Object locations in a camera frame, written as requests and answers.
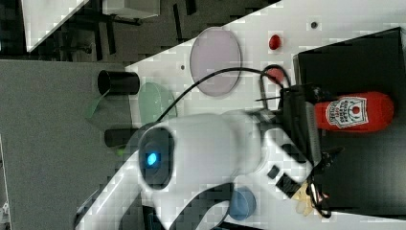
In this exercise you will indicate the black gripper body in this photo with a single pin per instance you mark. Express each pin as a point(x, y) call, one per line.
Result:
point(299, 121)

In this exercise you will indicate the red ketchup bottle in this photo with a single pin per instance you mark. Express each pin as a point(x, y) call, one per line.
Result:
point(361, 112)

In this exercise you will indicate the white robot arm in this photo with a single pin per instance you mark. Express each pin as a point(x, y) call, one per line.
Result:
point(243, 165)

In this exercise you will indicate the silver toaster oven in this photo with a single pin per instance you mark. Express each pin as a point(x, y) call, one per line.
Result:
point(359, 87)

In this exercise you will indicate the red toy strawberry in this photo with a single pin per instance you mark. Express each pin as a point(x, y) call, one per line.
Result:
point(276, 75)

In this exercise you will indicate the dark red toy fruit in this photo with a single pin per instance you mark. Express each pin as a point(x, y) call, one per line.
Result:
point(274, 42)

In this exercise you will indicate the round lilac plate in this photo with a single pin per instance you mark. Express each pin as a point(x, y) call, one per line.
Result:
point(213, 50)

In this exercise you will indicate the blue cup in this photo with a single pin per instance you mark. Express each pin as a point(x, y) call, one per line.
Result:
point(243, 204)

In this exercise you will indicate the green oval colander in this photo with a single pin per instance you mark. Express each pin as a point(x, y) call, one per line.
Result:
point(153, 101)

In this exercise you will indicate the green toy pepper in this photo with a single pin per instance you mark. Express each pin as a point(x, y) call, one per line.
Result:
point(120, 151)

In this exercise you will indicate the black cylinder lower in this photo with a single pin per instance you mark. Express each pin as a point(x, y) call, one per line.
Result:
point(118, 136)

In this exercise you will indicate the white table in background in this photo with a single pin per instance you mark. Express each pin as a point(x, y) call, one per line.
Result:
point(42, 17)

